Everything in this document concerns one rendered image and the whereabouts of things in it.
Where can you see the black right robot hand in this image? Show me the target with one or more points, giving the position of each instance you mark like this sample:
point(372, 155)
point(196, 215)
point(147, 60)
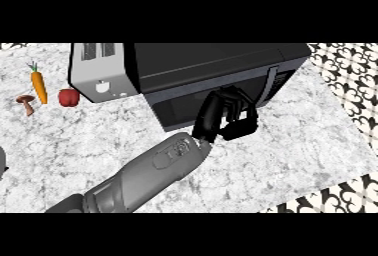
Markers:
point(214, 113)

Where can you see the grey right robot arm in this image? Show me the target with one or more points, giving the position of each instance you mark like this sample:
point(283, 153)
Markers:
point(147, 173)

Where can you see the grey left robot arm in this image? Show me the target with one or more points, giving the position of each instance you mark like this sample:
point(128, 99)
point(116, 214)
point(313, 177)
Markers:
point(1, 163)

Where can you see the dark grey microwave door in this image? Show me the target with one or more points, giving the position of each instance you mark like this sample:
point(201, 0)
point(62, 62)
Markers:
point(171, 106)

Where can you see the black microwave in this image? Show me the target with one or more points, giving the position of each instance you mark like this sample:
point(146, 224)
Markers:
point(207, 61)

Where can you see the silver toaster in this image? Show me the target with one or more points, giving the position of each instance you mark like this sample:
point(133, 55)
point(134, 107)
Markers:
point(97, 71)

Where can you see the red bell pepper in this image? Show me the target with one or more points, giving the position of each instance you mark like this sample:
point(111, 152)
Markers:
point(68, 97)

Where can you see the orange carrot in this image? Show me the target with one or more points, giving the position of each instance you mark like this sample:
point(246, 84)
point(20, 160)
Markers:
point(38, 86)

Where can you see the brown mushroom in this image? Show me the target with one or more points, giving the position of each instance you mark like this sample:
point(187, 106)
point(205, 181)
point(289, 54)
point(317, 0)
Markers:
point(26, 101)

